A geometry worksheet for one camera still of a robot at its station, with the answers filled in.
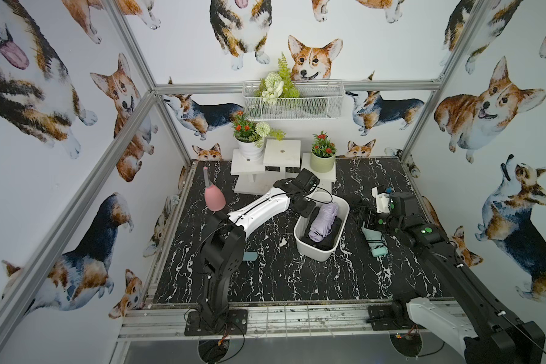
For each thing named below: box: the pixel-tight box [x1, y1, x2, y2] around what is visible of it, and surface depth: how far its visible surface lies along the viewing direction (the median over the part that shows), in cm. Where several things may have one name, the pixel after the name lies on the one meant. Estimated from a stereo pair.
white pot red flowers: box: [231, 110, 287, 162], surface depth 93 cm
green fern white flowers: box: [254, 52, 301, 106], surface depth 82 cm
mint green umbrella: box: [360, 221, 389, 258], surface depth 90 cm
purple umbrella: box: [307, 201, 339, 243], surface depth 88 cm
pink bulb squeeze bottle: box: [203, 166, 226, 212], surface depth 98 cm
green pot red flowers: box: [310, 130, 338, 173], surface depth 90 cm
